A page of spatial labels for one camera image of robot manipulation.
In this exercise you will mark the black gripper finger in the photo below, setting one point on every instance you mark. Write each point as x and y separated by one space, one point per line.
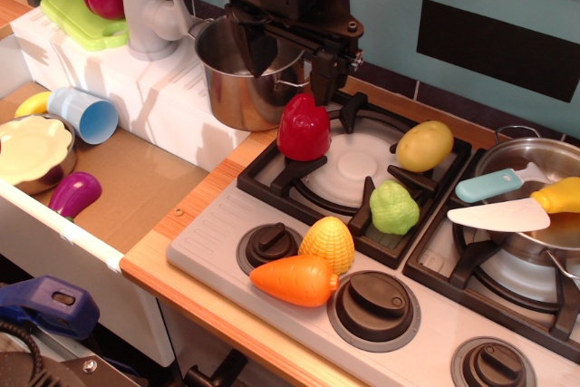
256 47
330 69

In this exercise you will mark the tall steel pot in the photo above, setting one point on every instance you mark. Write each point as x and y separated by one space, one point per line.
237 98

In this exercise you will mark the yellow toy potato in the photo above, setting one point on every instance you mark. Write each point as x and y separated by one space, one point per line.
424 146

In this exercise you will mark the grey toy faucet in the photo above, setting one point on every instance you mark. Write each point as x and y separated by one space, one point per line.
155 26

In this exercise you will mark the left black burner grate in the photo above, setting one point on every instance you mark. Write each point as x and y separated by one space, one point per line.
340 183

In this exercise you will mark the black burner grate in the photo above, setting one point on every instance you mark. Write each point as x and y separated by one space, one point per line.
466 266
340 183

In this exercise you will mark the white toy sink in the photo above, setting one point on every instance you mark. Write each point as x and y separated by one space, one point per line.
166 139

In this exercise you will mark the green toy lettuce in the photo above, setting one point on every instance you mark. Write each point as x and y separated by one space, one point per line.
394 211

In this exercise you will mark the yellow toy corn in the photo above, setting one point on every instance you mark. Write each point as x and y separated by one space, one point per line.
330 239

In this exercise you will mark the light blue plastic cup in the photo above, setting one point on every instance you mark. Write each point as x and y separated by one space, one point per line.
93 119

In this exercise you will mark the teal cabinet panel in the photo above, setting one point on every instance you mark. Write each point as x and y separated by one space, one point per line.
517 56

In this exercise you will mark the left stove knob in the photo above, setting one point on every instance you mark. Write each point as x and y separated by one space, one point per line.
266 243

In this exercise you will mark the stove knob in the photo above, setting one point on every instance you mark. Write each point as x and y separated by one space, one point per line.
374 312
266 243
489 361

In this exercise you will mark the green cutting board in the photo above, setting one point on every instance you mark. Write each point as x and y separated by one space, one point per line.
92 32

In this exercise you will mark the shallow steel pan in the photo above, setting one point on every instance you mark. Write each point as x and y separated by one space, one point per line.
557 245

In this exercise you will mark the orange toy carrot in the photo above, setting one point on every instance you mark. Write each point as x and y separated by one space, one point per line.
304 280

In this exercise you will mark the yellow toy banana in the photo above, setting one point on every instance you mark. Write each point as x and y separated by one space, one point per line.
36 104

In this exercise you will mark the purple toy eggplant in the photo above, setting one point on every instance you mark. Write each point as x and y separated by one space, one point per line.
75 193

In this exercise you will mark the middle stove knob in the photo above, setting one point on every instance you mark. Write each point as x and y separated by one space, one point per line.
374 312

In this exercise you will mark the grey toy stove top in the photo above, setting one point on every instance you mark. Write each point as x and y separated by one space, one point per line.
207 250

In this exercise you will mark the cream scalloped plate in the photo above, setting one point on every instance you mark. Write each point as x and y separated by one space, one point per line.
29 149

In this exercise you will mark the right black burner grate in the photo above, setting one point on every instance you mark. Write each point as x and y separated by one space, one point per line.
466 266

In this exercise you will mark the right stove knob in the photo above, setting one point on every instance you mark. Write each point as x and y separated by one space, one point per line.
489 361

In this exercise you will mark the blue clamp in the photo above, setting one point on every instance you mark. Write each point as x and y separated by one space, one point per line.
52 304

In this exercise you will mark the white toy knife yellow handle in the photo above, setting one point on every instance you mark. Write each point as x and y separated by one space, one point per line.
525 214

